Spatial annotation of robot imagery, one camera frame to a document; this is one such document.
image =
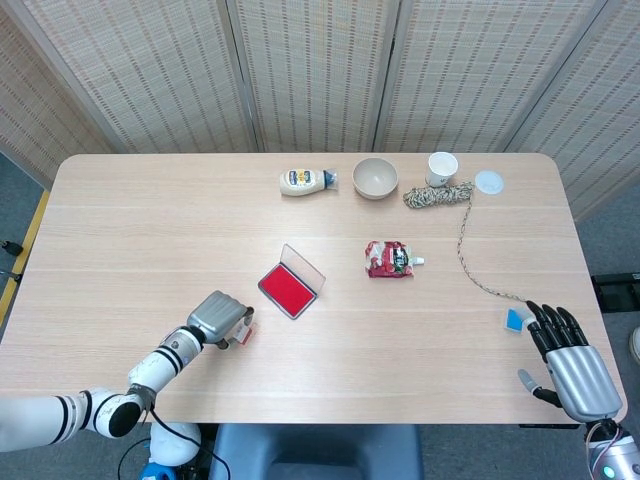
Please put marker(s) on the yellow floor tape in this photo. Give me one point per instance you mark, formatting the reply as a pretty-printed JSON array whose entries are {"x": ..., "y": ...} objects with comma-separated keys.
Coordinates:
[{"x": 25, "y": 250}]

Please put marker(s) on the white rounded robot shoulder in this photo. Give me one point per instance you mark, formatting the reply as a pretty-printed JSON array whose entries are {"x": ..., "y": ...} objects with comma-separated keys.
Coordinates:
[{"x": 175, "y": 445}]

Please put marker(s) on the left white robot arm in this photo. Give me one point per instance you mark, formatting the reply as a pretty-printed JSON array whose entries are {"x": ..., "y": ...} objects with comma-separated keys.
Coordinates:
[{"x": 100, "y": 405}]

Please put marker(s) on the small white red stamp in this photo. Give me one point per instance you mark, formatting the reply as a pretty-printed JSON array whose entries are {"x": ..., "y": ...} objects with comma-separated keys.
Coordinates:
[{"x": 245, "y": 334}]

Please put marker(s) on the white paper cup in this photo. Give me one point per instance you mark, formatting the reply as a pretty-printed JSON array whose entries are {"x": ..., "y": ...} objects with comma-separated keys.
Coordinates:
[{"x": 441, "y": 171}]

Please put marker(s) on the white round lid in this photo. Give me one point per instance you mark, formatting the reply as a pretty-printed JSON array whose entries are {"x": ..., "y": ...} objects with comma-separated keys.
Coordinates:
[{"x": 489, "y": 182}]

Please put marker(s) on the blue plastic part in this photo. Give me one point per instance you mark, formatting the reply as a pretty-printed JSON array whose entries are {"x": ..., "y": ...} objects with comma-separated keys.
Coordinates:
[{"x": 156, "y": 472}]

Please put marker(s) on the woven folding screen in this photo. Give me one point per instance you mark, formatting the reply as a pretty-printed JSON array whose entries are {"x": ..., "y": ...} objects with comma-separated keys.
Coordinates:
[{"x": 310, "y": 75}]

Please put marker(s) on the black caster stand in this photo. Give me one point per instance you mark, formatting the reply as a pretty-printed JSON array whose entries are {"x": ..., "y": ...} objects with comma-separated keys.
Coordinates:
[{"x": 9, "y": 246}]

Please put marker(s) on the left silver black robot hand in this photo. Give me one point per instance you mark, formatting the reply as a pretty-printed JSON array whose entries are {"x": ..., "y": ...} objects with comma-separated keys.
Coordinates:
[{"x": 217, "y": 315}]

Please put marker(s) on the red ink pad case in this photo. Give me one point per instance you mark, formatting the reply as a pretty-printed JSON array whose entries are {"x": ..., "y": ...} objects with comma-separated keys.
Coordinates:
[{"x": 287, "y": 290}]

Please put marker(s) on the small blue card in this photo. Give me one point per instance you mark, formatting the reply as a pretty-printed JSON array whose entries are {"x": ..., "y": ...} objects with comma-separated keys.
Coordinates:
[{"x": 514, "y": 320}]

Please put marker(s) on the beige bowl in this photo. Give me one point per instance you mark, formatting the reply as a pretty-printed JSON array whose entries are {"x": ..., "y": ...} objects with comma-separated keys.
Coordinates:
[{"x": 375, "y": 179}]

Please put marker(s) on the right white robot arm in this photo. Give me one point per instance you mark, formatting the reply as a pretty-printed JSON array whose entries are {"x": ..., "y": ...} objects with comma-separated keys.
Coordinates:
[{"x": 615, "y": 450}]

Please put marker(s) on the white sneaker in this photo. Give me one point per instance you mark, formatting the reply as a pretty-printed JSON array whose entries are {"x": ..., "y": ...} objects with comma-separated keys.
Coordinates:
[{"x": 635, "y": 346}]

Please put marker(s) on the red sauce pouch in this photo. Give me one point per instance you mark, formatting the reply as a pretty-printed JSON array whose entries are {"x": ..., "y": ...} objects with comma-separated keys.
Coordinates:
[{"x": 390, "y": 259}]

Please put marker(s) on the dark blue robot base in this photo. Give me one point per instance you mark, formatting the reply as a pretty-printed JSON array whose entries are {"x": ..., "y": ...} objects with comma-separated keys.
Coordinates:
[{"x": 315, "y": 452}]

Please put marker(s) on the mayonnaise squeeze bottle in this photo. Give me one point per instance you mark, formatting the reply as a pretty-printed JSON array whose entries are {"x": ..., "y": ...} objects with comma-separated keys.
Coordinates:
[{"x": 301, "y": 183}]

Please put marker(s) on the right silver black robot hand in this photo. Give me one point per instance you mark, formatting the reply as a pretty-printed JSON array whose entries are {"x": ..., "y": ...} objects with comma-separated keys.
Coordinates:
[{"x": 582, "y": 382}]

